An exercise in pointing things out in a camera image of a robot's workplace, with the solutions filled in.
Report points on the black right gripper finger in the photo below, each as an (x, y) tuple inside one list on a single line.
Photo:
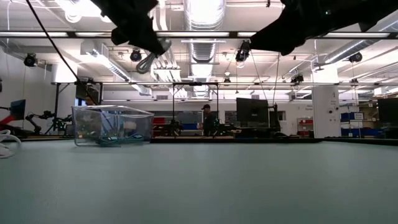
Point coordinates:
[(276, 39)]

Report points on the black background robot arm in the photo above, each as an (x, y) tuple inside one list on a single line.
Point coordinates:
[(46, 115)]

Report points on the silver ceiling duct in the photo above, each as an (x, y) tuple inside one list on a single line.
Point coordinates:
[(203, 53)]

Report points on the person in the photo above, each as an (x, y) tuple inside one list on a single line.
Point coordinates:
[(210, 121), (89, 101)]

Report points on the red storage bins shelf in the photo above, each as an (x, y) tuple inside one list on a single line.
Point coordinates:
[(306, 122)]

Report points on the dark monitor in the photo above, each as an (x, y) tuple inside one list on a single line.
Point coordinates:
[(388, 109)]

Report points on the clear plastic bin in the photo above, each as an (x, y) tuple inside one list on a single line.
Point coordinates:
[(93, 124)]

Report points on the blue storage bins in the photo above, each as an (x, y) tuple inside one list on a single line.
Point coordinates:
[(348, 132)]

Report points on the large black monitor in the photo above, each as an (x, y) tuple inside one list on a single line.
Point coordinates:
[(252, 110)]

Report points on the black round ceiling camera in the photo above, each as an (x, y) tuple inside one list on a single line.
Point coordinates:
[(355, 57), (30, 60), (136, 56)]

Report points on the black hanging screen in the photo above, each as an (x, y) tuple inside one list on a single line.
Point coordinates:
[(88, 91)]

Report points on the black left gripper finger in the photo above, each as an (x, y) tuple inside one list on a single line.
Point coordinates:
[(154, 43)]

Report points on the black table frame rim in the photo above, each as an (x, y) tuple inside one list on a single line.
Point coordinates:
[(217, 140)]

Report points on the blue-lit monitor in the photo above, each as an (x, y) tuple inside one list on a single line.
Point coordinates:
[(18, 109)]

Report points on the black hanging camera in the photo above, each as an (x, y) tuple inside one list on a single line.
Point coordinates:
[(243, 51)]

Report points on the black metal frame stand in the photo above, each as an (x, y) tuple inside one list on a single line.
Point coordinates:
[(196, 83)]

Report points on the white square pillar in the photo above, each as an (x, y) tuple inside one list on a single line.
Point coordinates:
[(325, 112)]

